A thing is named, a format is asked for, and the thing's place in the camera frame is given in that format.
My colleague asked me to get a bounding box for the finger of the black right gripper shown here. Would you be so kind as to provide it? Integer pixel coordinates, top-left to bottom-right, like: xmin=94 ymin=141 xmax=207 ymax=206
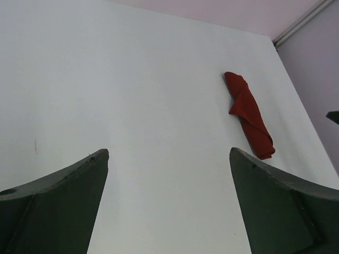
xmin=326 ymin=111 xmax=339 ymax=124

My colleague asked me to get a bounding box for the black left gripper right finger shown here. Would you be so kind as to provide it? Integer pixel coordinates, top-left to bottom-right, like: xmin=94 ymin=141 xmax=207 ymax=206
xmin=229 ymin=147 xmax=338 ymax=253

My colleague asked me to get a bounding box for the red cloth napkin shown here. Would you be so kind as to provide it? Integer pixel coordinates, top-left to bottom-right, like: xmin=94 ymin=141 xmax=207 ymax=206
xmin=224 ymin=71 xmax=275 ymax=160

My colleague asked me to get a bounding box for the right aluminium frame post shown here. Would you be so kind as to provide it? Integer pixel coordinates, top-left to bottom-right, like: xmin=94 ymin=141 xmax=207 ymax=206
xmin=272 ymin=0 xmax=335 ymax=49

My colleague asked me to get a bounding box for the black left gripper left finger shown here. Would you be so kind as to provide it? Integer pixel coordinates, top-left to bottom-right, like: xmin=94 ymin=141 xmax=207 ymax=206
xmin=1 ymin=149 xmax=109 ymax=253

